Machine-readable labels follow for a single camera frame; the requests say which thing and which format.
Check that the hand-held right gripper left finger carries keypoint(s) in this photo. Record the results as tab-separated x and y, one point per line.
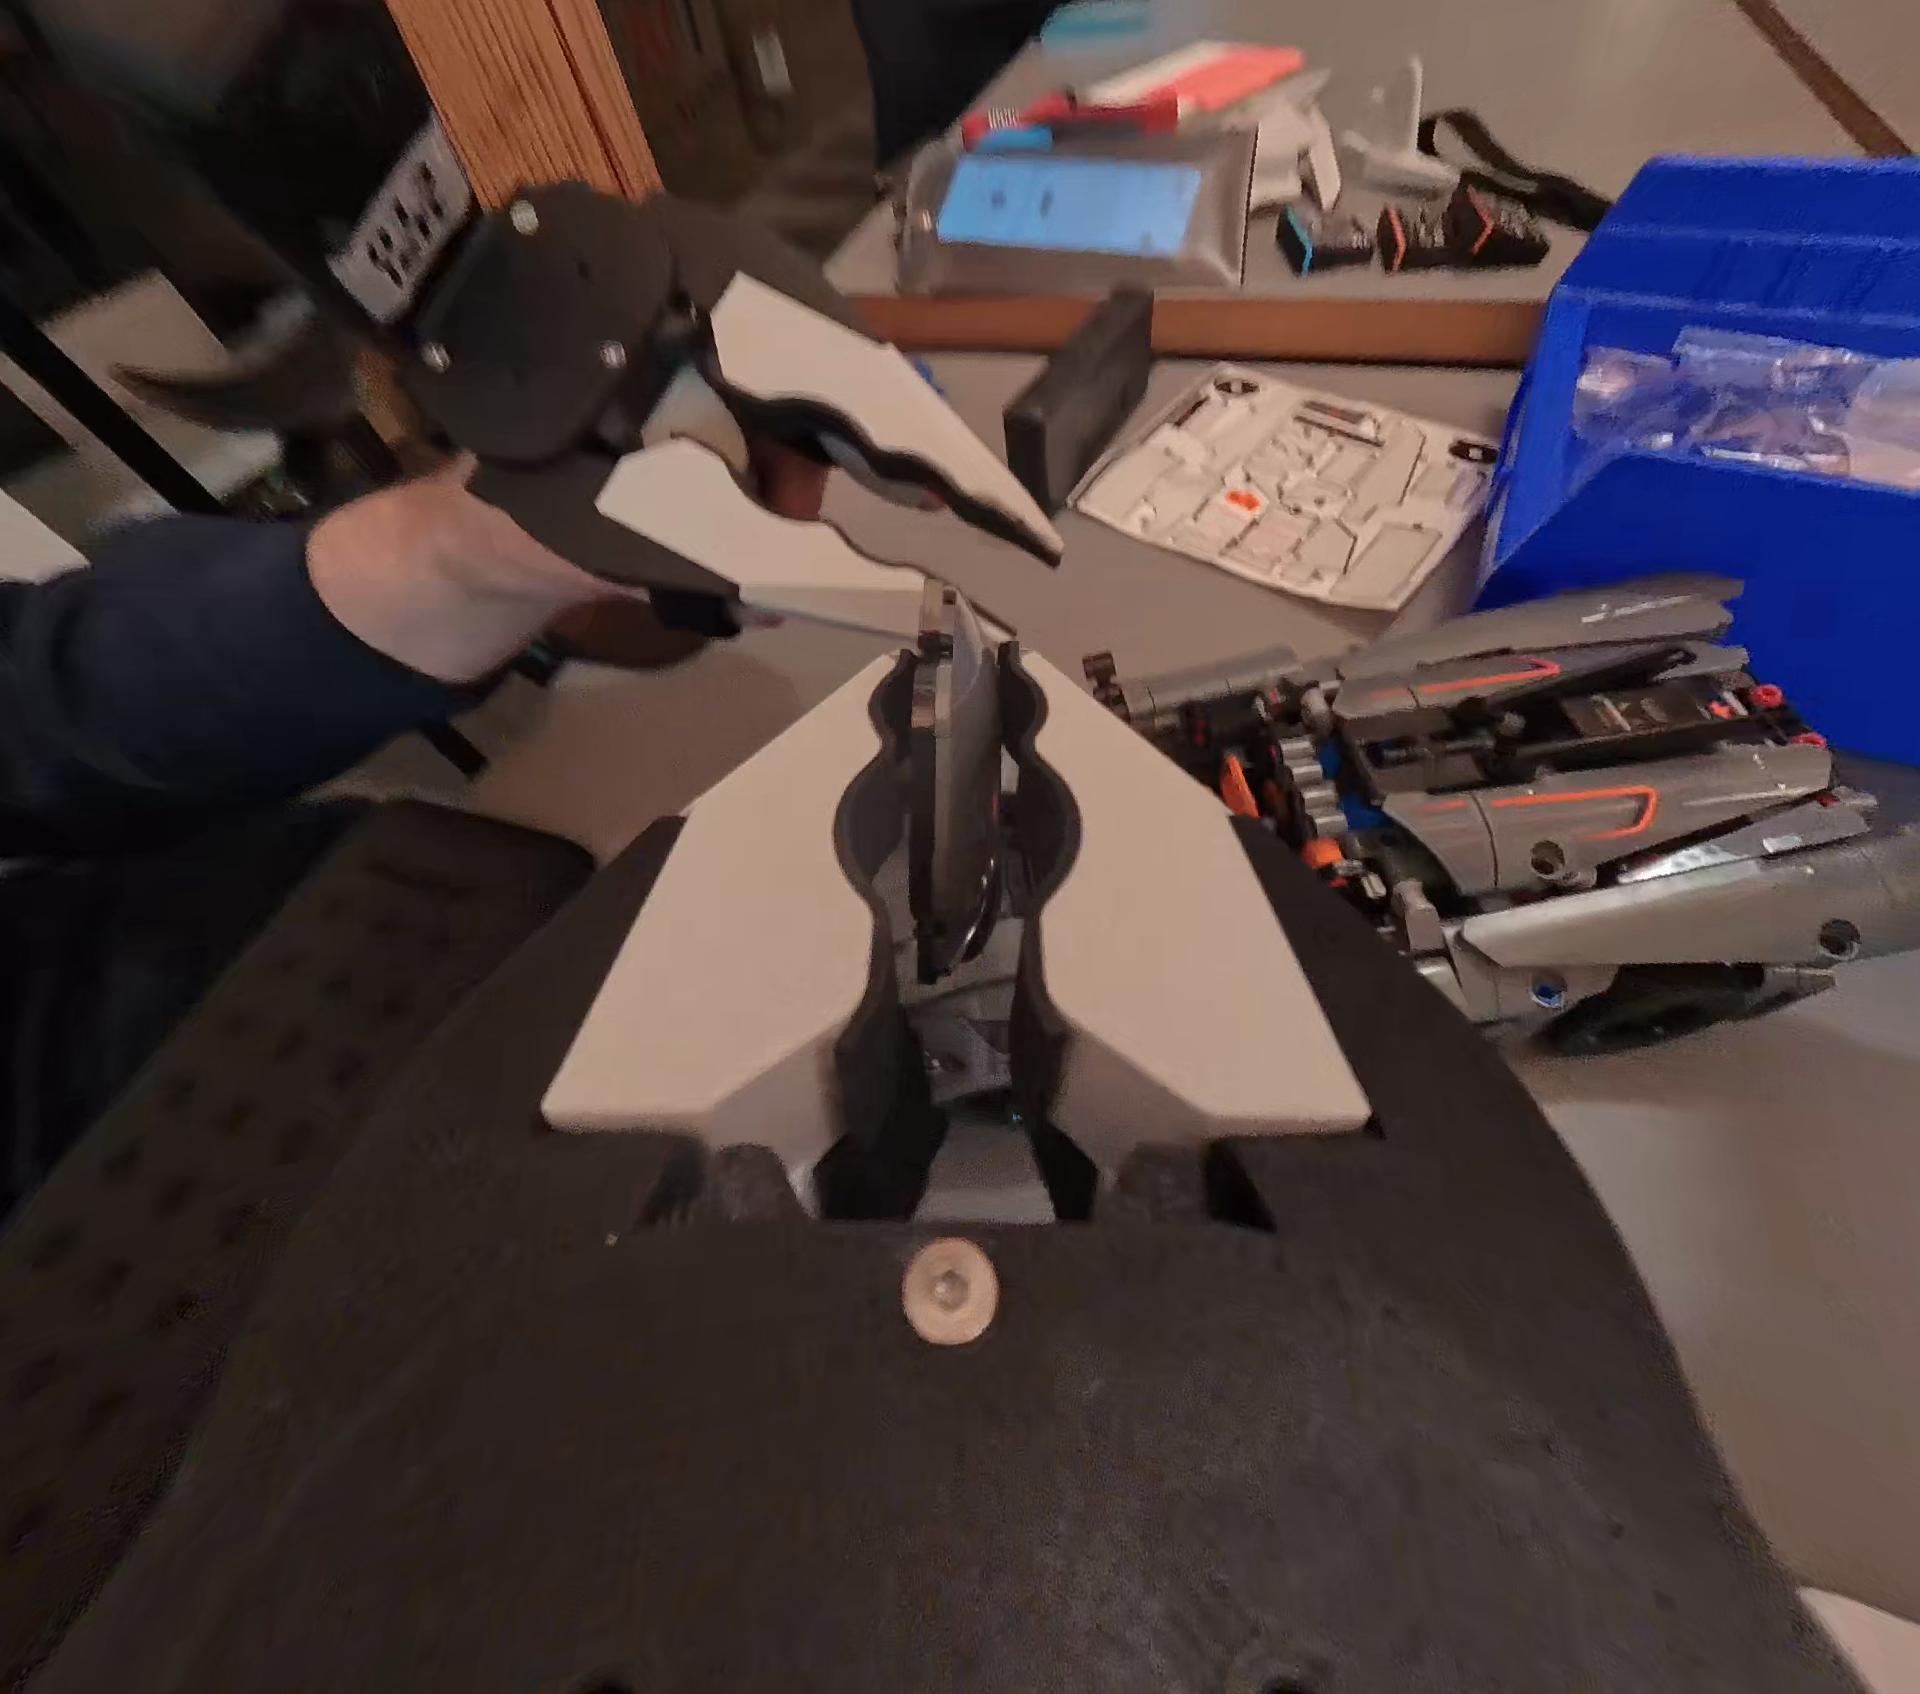
705	974

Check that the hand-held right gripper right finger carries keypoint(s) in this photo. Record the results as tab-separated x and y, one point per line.
1215	974

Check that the white plastic bracket parts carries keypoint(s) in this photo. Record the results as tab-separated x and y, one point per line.
1394	156

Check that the black rectangular block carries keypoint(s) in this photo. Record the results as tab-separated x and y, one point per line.
1072	404

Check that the dark grey lego assembly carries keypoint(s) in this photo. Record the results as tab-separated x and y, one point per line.
953	794

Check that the blue plastic bin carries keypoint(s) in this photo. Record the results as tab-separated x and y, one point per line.
1725	615

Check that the person's left hand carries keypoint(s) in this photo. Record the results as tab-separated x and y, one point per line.
435	584

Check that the grey lego car model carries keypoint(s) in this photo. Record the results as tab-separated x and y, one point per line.
1574	808

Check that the clear plastic bags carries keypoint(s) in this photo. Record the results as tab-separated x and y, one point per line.
1741	404

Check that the plastic bag with blue item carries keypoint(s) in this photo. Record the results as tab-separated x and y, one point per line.
1064	202

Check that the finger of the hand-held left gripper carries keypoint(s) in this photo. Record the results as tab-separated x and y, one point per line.
854	374
675	502

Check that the orange card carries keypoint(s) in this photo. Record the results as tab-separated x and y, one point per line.
1201	74

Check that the lego sticker sheet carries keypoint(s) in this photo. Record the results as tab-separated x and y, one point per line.
1275	494

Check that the black battery pack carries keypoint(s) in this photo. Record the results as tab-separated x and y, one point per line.
1412	239
1322	242
1500	226

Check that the person's left forearm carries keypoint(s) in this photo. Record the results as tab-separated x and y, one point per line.
150	675

